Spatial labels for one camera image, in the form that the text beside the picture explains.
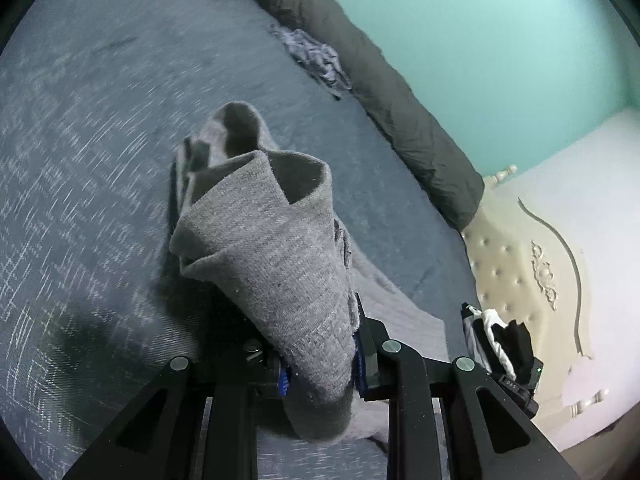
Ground grey knit sweater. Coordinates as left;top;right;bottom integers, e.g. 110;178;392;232
167;101;451;456

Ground cream tufted headboard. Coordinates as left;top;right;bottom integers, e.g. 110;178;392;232
460;164;640;453

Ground dark grey rolled duvet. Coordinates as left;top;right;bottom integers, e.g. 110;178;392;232
197;0;486;233

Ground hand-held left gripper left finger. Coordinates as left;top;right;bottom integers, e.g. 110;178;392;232
65;340;291;480

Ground black white folded clothes stack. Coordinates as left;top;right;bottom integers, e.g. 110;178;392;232
460;302;533;381

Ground blue-grey crumpled shorts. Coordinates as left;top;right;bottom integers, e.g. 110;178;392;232
270;24;353;98

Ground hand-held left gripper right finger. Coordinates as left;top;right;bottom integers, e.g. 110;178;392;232
352;294;581;480

